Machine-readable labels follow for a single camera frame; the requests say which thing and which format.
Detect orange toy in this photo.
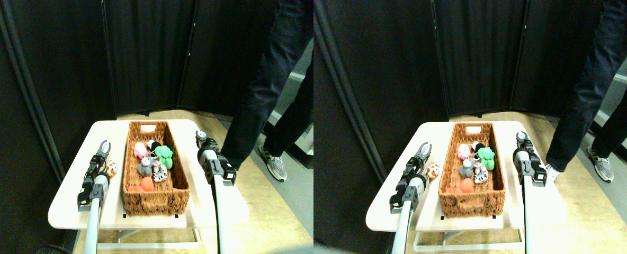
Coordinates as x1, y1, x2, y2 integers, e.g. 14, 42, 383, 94
127, 176, 156, 193
446, 178, 475, 194

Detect low white table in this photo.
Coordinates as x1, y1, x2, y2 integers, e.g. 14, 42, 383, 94
365, 122, 567, 252
48, 120, 249, 250

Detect brown wicker basket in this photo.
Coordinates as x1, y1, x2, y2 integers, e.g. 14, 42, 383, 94
439, 123, 506, 217
122, 121, 191, 216

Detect grey curtain stand pole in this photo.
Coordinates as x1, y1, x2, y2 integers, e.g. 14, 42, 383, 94
0, 0, 65, 183
313, 0, 389, 185

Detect person's legs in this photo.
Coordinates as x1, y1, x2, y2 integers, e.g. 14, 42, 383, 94
545, 0, 627, 184
221, 0, 314, 183

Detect black ribbed hose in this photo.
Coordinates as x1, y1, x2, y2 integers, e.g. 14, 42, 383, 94
34, 244, 75, 254

